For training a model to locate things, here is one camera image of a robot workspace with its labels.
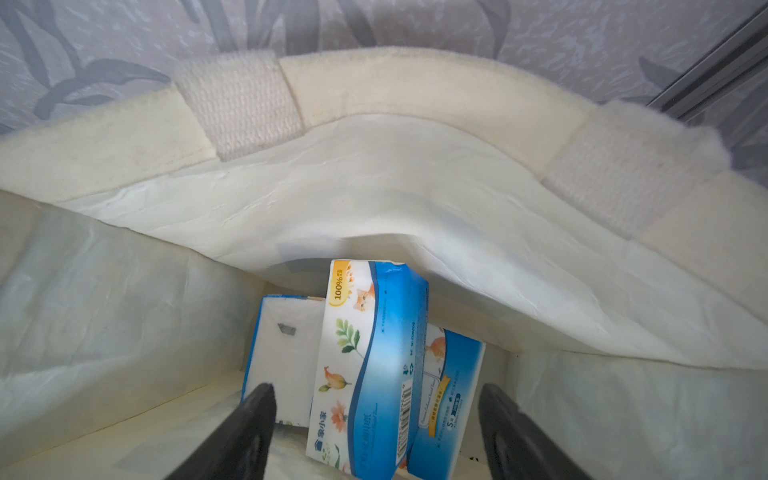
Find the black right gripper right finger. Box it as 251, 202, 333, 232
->
478, 383, 590, 480

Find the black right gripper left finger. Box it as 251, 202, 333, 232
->
167, 383, 277, 480

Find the blue floral tissue pack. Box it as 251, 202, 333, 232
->
243, 295, 485, 479

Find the blue white tissue pack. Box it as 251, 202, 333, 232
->
306, 260, 429, 479

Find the cream starry night canvas bag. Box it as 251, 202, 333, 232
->
1, 48, 767, 479

